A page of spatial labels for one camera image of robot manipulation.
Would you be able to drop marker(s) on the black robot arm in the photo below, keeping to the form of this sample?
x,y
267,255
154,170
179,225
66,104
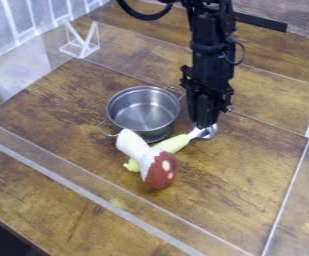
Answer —
x,y
206,78

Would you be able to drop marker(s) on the clear acrylic front barrier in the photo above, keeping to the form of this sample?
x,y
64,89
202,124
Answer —
x,y
159,222

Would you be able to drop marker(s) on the plush red mushroom toy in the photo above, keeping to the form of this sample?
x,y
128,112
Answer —
x,y
158,165

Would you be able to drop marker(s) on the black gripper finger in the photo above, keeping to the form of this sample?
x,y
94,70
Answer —
x,y
207,111
191,100

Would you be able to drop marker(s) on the black strip on table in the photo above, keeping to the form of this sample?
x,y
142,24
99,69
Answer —
x,y
261,22

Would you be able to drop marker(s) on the clear acrylic triangle bracket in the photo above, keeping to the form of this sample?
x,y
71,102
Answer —
x,y
80,47

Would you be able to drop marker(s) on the green handled metal spoon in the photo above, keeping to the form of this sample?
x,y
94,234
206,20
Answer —
x,y
175,143

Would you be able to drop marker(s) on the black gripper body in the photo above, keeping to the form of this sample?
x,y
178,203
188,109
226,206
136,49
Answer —
x,y
221,91

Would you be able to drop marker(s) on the stainless steel pot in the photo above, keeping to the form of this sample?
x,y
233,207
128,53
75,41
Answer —
x,y
144,109

